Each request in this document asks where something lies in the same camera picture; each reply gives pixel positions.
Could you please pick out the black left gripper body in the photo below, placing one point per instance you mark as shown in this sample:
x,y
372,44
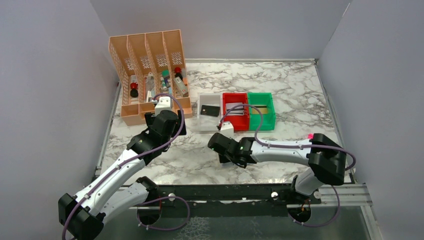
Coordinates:
x,y
151,118

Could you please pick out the peach plastic desk organizer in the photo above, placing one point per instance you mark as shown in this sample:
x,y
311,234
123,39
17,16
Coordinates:
x,y
140,58

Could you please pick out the red black stamp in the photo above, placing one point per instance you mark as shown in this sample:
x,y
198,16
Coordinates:
x,y
178,73
134,90

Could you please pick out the red black stamp right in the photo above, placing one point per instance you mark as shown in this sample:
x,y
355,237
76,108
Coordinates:
x,y
178,73

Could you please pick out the red plastic bin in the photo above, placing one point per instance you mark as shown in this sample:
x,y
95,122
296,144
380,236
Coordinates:
x,y
239,117

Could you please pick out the white plastic bin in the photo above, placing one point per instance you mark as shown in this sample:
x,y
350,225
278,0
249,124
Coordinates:
x,y
208,123

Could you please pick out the grey staples box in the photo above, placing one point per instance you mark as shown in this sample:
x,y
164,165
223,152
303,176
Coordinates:
x,y
181,87

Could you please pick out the green eraser block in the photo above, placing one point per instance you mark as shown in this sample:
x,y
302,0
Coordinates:
x,y
165,73

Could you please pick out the black chip card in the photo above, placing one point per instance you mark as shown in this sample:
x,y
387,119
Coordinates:
x,y
210,110

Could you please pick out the white credit card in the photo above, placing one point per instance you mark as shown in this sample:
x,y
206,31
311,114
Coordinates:
x,y
234,108

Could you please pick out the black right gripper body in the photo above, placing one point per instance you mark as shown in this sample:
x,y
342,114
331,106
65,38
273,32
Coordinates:
x,y
224,157

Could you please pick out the green plastic bin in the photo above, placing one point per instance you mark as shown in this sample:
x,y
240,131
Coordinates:
x,y
269,120

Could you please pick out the green white glue stick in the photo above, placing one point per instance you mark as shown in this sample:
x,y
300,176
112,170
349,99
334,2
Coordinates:
x,y
163,84

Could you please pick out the gold striped card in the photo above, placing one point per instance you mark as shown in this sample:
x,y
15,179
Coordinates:
x,y
259,109

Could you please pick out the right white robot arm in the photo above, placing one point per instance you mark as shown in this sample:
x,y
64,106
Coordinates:
x,y
326,161

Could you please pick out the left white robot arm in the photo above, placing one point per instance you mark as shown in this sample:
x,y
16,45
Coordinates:
x,y
85,213

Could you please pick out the red black stamp left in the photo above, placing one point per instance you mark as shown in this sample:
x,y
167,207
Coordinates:
x,y
134,90

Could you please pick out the black mounting rail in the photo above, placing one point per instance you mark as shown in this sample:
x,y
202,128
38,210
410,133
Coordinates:
x,y
222,200

